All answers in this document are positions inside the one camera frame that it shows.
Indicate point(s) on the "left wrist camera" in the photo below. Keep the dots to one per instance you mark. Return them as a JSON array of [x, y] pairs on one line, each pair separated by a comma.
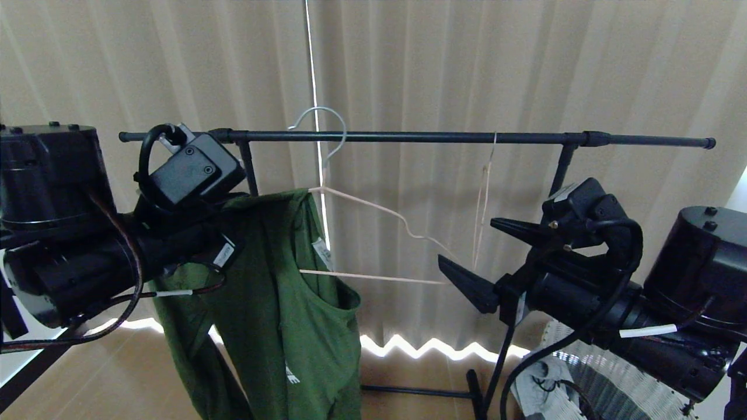
[[192, 169]]

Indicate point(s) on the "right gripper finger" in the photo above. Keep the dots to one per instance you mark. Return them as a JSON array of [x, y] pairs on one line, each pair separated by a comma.
[[470, 286], [522, 233]]

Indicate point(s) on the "white laundry basket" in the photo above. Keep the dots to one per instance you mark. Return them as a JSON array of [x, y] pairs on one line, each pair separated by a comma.
[[607, 385]]

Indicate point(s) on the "pale grey garment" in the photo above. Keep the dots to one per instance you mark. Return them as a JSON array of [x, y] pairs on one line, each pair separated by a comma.
[[540, 402]]

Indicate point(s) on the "black clothes rack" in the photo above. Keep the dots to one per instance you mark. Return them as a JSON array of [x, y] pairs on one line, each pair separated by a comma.
[[408, 137]]

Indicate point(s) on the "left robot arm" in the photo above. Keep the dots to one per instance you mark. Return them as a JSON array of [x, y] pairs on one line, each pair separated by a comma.
[[52, 175]]

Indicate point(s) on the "green long-sleeved shirt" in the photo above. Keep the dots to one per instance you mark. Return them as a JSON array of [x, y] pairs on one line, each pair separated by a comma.
[[274, 326]]

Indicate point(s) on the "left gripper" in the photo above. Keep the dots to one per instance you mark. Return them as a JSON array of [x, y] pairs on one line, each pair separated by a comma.
[[87, 274]]

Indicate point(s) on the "pink clothes hanger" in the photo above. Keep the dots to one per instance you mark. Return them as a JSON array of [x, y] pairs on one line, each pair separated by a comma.
[[373, 277], [494, 149]]

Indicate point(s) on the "beige curtain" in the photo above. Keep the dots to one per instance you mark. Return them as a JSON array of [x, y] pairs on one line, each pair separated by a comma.
[[467, 58]]

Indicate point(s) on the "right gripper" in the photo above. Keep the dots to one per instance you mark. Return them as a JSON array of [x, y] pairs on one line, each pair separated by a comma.
[[671, 356]]

